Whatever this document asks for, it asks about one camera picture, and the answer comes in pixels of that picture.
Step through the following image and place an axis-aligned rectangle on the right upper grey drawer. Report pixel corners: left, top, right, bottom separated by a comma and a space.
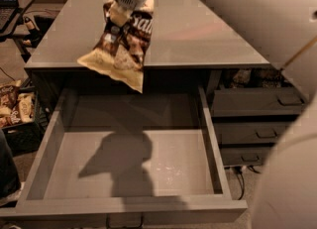
210, 87, 305, 117

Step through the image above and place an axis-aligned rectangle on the right lower grey drawer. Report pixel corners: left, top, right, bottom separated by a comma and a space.
220, 147, 269, 167

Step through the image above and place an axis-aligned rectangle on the dark clothed person at edge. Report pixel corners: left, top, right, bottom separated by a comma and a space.
0, 129, 23, 206

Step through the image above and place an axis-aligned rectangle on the chip bag in crate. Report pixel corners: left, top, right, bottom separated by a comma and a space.
18, 92, 35, 123

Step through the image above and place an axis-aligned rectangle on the open grey top drawer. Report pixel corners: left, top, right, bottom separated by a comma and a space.
1, 88, 248, 229

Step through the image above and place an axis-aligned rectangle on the open laptop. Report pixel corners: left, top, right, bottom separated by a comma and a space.
0, 0, 19, 32

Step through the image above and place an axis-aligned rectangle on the grey counter cabinet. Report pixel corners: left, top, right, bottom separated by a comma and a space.
24, 0, 311, 122

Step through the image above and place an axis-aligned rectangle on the black cable on floor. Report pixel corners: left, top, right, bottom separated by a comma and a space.
231, 165, 262, 200

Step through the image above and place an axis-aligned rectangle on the brown sea salt chip bag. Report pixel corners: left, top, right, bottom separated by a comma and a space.
77, 0, 154, 93

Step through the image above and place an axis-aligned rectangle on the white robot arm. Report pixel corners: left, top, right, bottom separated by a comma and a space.
200, 0, 317, 229

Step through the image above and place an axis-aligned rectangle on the right middle grey drawer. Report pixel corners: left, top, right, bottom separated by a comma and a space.
214, 122, 289, 145

